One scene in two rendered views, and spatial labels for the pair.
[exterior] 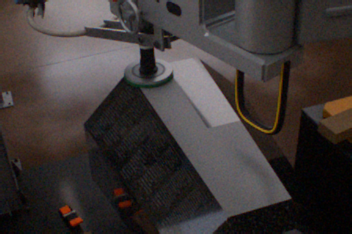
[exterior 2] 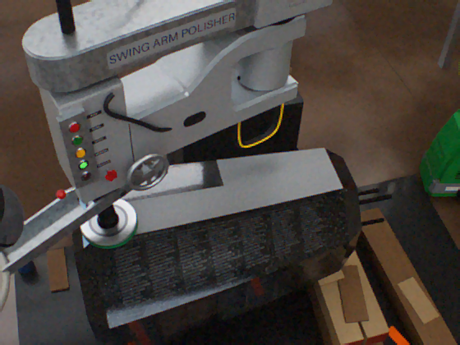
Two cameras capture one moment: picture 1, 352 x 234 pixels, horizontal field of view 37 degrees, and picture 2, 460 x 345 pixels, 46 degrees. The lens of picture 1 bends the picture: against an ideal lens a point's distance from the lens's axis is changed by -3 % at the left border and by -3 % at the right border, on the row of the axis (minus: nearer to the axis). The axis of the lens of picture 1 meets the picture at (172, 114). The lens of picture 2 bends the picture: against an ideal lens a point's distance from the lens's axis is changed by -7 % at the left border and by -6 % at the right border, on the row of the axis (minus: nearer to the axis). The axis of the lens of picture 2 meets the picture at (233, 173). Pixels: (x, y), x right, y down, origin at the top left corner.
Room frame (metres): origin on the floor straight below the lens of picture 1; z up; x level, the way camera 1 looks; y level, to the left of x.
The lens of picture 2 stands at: (1.56, 1.29, 2.54)
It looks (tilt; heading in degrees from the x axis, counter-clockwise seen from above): 49 degrees down; 272
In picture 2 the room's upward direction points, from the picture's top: 3 degrees clockwise
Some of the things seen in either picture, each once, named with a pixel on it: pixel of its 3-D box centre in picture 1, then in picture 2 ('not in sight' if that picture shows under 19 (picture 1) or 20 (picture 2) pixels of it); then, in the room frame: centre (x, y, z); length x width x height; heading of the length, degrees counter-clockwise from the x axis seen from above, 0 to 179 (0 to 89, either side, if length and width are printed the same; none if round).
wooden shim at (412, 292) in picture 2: not in sight; (417, 300); (0.67, -0.05, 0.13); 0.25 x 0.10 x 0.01; 118
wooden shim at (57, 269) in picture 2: not in sight; (57, 269); (2.51, -0.13, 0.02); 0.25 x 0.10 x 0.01; 110
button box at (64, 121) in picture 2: not in sight; (78, 149); (2.05, 0.23, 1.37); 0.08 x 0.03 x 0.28; 37
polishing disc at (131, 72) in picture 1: (148, 71); (108, 221); (2.06, 0.10, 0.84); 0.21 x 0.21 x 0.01
